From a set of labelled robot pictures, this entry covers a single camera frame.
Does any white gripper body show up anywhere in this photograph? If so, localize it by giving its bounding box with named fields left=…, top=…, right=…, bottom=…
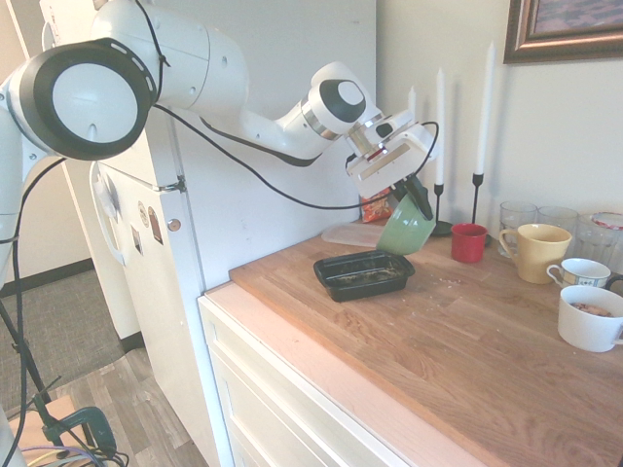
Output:
left=346, top=124, right=443, bottom=198

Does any green ceramic bowl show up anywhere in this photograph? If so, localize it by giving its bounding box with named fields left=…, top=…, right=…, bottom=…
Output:
left=377, top=195, right=437, bottom=258

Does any orange snack bag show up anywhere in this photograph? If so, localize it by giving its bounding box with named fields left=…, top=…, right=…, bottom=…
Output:
left=359, top=186, right=394, bottom=225

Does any black candle holder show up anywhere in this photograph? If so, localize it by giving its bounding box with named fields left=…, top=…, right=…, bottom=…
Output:
left=470, top=172, right=493, bottom=247
left=429, top=183, right=456, bottom=238

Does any red mug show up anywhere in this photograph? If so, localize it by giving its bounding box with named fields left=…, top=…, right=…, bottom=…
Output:
left=450, top=223, right=489, bottom=264

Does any clear plastic container lid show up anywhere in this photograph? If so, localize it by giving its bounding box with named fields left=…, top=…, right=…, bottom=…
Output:
left=320, top=222, right=390, bottom=247

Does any black plastic food container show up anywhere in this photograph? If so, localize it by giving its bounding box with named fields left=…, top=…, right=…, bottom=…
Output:
left=312, top=250, right=417, bottom=304

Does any clear drinking glass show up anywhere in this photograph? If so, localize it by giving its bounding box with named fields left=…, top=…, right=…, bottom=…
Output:
left=499, top=200, right=539, bottom=260
left=537, top=205, right=580, bottom=233

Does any yellow mug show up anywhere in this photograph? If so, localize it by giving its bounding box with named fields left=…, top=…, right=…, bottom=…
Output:
left=498, top=223, right=573, bottom=285

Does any white refrigerator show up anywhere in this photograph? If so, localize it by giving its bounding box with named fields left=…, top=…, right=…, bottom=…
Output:
left=38, top=0, right=379, bottom=467

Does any white patterned tea cup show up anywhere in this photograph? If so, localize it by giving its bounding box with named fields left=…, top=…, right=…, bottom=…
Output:
left=546, top=257, right=612, bottom=290

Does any clear drinking glasses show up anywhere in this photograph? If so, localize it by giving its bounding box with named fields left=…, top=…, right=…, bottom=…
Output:
left=575, top=211, right=623, bottom=269

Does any large plain white cup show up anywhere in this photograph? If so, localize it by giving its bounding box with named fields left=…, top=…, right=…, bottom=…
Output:
left=557, top=284, right=623, bottom=353

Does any dark red fridge magnet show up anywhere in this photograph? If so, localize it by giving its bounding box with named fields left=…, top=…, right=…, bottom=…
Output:
left=147, top=206, right=165, bottom=242

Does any white drawer cabinet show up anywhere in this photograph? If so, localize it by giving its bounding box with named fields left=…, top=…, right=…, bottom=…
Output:
left=197, top=284, right=488, bottom=467

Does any dark green clamp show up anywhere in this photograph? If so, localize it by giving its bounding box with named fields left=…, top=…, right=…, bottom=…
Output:
left=41, top=406, right=119, bottom=456

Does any robot mounting table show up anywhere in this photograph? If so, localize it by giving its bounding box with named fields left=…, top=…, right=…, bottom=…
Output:
left=7, top=393, right=75, bottom=442

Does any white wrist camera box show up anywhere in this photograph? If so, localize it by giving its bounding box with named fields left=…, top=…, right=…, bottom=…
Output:
left=363, top=110, right=421, bottom=143

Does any black camera cable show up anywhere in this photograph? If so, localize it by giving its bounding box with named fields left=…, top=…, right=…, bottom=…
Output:
left=0, top=0, right=441, bottom=467

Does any dark wood picture frame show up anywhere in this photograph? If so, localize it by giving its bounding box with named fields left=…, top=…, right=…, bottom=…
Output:
left=503, top=0, right=623, bottom=65

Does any black camera stand pole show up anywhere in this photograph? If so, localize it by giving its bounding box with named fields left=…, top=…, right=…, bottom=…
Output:
left=0, top=299, right=62, bottom=420

